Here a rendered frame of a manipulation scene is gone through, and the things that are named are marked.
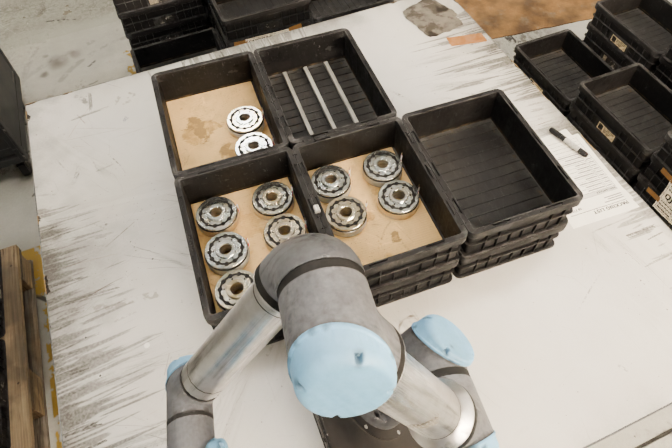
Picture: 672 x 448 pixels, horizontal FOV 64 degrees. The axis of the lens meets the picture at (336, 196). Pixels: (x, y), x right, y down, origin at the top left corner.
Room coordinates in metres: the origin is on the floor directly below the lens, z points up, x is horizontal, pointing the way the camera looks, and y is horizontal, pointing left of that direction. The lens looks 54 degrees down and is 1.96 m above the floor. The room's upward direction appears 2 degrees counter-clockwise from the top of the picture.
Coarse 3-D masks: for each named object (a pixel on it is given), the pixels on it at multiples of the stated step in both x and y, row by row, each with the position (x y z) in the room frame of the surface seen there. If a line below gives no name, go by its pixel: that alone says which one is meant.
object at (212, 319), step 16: (240, 160) 0.87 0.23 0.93; (256, 160) 0.87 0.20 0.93; (192, 176) 0.83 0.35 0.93; (176, 192) 0.78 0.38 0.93; (304, 192) 0.76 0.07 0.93; (320, 224) 0.67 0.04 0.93; (192, 240) 0.64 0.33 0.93; (192, 256) 0.60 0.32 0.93; (208, 304) 0.49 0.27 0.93; (208, 320) 0.45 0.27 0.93
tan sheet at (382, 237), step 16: (352, 160) 0.94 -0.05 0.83; (352, 176) 0.88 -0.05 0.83; (352, 192) 0.83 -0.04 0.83; (368, 192) 0.83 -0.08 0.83; (368, 208) 0.78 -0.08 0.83; (368, 224) 0.73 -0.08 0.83; (384, 224) 0.73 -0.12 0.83; (400, 224) 0.73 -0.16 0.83; (416, 224) 0.73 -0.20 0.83; (432, 224) 0.72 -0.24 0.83; (352, 240) 0.69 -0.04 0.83; (368, 240) 0.68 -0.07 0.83; (384, 240) 0.68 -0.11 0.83; (400, 240) 0.68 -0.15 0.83; (416, 240) 0.68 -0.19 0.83; (432, 240) 0.68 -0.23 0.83; (368, 256) 0.64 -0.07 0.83; (384, 256) 0.64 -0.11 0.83
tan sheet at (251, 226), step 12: (276, 180) 0.88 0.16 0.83; (288, 180) 0.88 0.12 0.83; (240, 192) 0.85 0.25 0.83; (252, 192) 0.84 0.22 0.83; (192, 204) 0.81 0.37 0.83; (240, 204) 0.81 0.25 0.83; (216, 216) 0.77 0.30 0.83; (240, 216) 0.77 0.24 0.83; (252, 216) 0.77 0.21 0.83; (300, 216) 0.76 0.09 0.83; (240, 228) 0.73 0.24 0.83; (252, 228) 0.73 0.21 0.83; (204, 240) 0.70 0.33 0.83; (252, 240) 0.70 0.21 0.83; (264, 240) 0.70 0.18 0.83; (228, 252) 0.67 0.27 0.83; (252, 252) 0.66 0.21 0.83; (264, 252) 0.66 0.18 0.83; (252, 264) 0.63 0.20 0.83; (216, 276) 0.60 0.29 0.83; (216, 312) 0.51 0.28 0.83
